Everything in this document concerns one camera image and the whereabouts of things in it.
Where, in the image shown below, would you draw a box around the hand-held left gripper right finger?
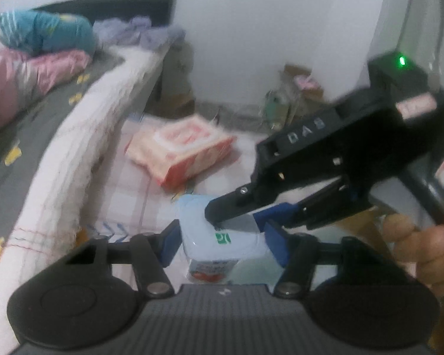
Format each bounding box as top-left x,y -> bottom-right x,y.
264,220 -> 389,298

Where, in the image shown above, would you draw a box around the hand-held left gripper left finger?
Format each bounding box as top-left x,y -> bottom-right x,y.
65,220 -> 184,298

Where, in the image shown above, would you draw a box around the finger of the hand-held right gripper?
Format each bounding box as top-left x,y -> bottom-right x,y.
253,181 -> 350,233
205,185 -> 278,230

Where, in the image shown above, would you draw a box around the white container with lid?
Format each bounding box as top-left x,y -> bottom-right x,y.
178,194 -> 282,285

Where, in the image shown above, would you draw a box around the person's right hand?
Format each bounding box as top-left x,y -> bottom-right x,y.
383,188 -> 444,298

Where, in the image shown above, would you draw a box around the checked flower sheet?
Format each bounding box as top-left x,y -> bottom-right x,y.
78,116 -> 267,293

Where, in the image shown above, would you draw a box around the small cardboard box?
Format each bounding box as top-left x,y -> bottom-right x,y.
283,64 -> 324,102

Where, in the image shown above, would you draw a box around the pink packet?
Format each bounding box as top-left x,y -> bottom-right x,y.
294,75 -> 319,89

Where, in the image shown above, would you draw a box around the green paper bag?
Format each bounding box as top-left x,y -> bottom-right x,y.
263,89 -> 293,130

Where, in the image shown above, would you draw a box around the red tissue pack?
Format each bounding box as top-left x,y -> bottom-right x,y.
125,115 -> 237,189

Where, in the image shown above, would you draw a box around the white checked blanket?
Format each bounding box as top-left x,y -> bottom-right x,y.
0,46 -> 171,355

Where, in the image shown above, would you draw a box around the purple clothes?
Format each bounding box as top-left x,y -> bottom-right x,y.
92,17 -> 187,50

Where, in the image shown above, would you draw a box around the pink grey quilt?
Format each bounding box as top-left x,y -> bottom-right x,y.
0,48 -> 93,130

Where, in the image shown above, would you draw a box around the dark bed headboard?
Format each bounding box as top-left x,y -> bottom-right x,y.
30,0 -> 178,28

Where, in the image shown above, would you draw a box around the teal striped pillow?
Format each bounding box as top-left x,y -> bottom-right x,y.
0,10 -> 97,54

